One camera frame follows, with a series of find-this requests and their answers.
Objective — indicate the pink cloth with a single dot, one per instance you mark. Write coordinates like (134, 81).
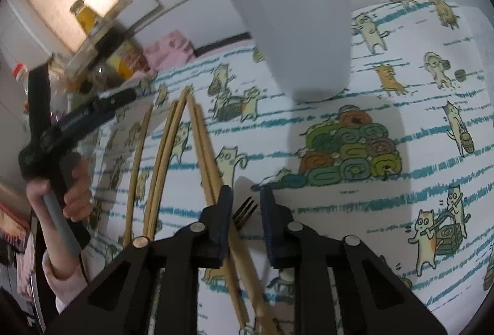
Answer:
(169, 47)

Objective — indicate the dark sauce bottle yellow label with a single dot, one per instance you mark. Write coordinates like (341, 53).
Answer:
(123, 59)

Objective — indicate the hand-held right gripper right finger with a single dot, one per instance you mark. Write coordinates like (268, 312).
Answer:
(268, 219)

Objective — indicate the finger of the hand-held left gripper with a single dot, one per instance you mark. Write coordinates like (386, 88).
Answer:
(38, 99)
(88, 113)

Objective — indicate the person's left forearm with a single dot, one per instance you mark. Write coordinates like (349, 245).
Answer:
(65, 292)

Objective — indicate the white cup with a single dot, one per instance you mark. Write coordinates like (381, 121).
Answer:
(301, 30)

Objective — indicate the cat printed cloth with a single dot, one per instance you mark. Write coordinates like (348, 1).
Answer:
(328, 134)

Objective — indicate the person's left hand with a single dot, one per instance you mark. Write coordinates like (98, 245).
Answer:
(79, 188)

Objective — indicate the pile of wooden chopsticks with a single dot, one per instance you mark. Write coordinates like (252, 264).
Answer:
(204, 150)

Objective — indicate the oil bottle with red cap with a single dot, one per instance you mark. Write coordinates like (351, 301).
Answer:
(19, 72)

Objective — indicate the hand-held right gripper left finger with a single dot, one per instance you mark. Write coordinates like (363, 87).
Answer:
(225, 215)

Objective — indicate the metal fork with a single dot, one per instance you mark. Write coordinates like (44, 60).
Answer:
(243, 213)

